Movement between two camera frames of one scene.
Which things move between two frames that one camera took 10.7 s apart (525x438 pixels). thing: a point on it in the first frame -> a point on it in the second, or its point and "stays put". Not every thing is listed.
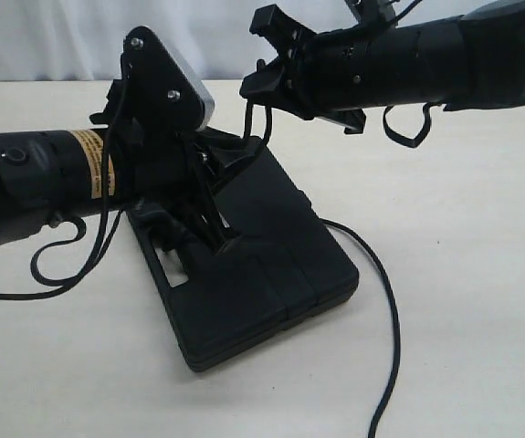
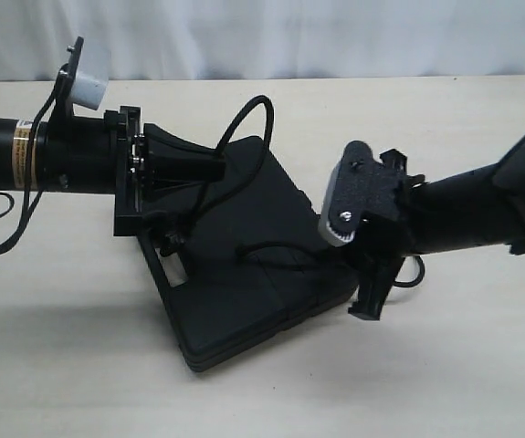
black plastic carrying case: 281,266 stays put
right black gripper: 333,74 -> 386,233
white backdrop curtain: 87,39 stays put
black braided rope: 378,432 -> 200,211
